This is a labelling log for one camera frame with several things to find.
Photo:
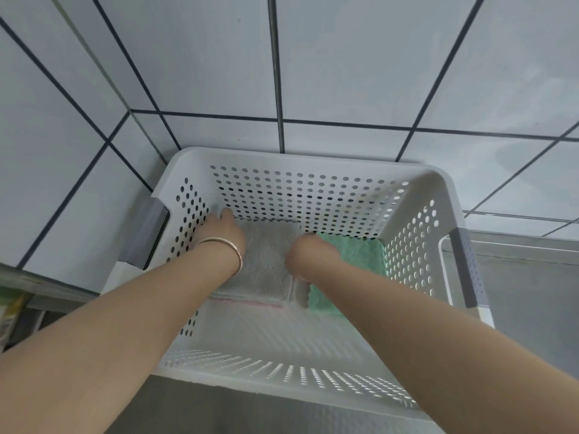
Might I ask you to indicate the grey metal wall pipe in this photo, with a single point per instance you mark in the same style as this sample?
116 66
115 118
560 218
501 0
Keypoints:
277 72

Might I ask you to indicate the green fluffy cloth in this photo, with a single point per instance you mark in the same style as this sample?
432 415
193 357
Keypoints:
362 257

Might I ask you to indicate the green and yellow packet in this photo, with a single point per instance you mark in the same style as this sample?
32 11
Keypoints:
10 316

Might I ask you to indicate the person's left hand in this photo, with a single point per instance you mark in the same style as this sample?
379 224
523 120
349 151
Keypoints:
224 234

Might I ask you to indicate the person's left fingers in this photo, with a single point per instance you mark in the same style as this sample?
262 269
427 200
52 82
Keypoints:
227 214

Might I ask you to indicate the grey fluffy cloth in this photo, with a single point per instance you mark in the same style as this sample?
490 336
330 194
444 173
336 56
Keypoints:
267 262

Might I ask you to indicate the person's right hand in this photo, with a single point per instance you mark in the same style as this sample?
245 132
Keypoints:
312 257

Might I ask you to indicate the person's right forearm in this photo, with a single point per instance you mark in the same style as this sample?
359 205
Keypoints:
434 352

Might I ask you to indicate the person's left forearm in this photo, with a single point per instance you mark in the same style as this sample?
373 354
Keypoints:
113 338

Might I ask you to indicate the white perforated plastic basket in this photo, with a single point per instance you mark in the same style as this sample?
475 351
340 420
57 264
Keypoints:
316 194

